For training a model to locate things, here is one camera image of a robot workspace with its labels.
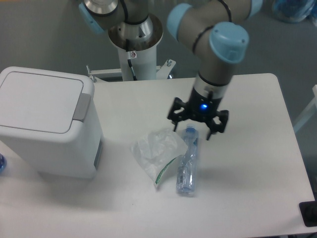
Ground crushed clear plastic bottle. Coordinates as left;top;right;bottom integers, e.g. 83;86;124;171
176;124;199;196

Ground crumpled clear plastic bag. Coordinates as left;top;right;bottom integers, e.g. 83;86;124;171
130;128;188;187

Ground blue plastic bag on floor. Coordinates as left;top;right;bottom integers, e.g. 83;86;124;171
271;0;317;23

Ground white push-lid trash can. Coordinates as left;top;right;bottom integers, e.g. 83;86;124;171
0;66;103;179

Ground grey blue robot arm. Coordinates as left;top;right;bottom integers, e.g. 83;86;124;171
79;0;263;135

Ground black cable on pedestal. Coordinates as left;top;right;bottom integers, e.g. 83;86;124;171
124;39;138;81

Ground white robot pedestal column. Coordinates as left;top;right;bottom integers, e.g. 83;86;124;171
108;13;163;69

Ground black device at table corner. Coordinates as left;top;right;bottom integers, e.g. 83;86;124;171
299;201;317;227

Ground blue bottle at left edge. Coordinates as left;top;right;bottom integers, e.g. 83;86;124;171
0;154;7;174

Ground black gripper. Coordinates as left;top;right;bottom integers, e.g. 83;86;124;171
167;88;229;140

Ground white pedestal base frame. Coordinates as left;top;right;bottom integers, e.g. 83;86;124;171
86;59;176;82

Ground white frame at right edge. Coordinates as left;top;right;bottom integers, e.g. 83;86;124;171
293;85;317;133

